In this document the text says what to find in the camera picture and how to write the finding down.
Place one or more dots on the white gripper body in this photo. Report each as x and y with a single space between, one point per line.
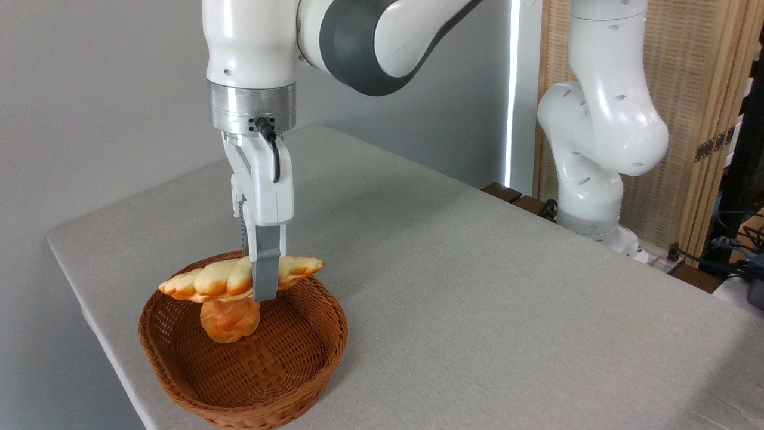
268 197

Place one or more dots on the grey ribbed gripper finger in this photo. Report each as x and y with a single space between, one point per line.
243 230
267 269

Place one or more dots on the long braided bread loaf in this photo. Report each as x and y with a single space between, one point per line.
209 280

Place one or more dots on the white Franka Panda arm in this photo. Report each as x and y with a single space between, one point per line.
250 48

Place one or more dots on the round orange knotted bread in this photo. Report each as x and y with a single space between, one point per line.
230 322

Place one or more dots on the brown wicker basket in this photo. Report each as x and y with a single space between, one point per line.
268 370

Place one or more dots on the grey tablecloth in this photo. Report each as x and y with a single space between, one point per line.
477 310

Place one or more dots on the dark brown wooden block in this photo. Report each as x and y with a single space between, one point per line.
532 206
695 278
501 192

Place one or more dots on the dark metal screen hinge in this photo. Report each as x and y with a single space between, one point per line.
713 143

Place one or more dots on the black vertical stand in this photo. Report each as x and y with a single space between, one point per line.
743 167

